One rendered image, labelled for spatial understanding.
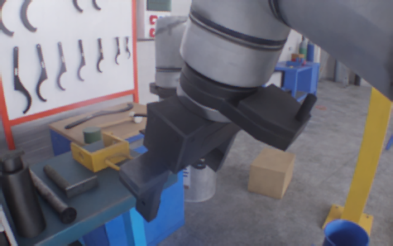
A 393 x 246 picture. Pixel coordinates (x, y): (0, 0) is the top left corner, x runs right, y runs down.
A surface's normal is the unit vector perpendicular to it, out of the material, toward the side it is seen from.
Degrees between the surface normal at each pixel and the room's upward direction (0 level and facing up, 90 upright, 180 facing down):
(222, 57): 106
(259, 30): 115
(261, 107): 25
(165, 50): 90
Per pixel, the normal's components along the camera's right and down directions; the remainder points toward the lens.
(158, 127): -0.65, 0.36
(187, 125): 0.24, -0.74
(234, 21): -0.33, 0.55
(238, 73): 0.04, 0.64
